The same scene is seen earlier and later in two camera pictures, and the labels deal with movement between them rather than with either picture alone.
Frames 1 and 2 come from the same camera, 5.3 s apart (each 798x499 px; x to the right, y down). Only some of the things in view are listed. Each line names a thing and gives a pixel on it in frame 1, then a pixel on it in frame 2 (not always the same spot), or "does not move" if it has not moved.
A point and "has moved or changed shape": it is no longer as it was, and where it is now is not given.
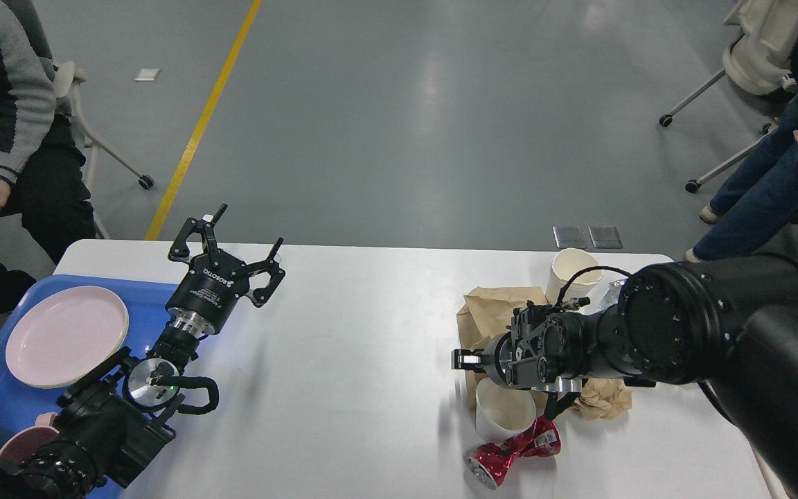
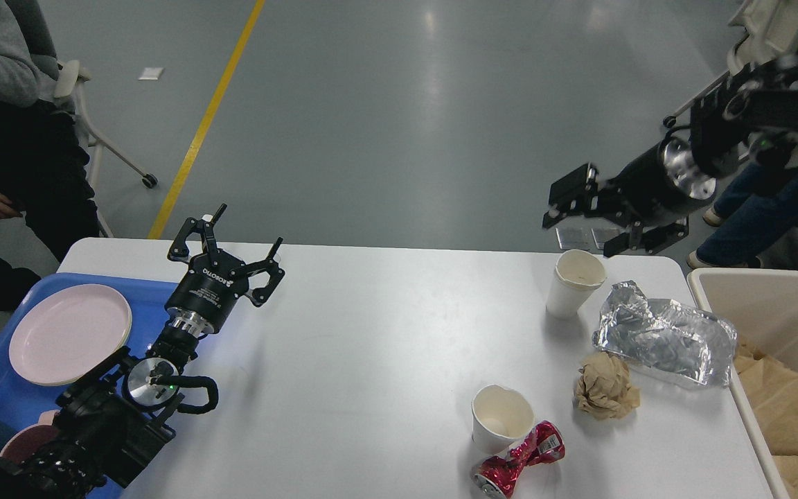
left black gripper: (205, 295) does not move
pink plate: (62, 336) does not move
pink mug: (23, 445) does not move
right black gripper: (544, 351) to (659, 184)
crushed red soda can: (491, 463) has moved or changed shape
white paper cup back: (573, 275) does not move
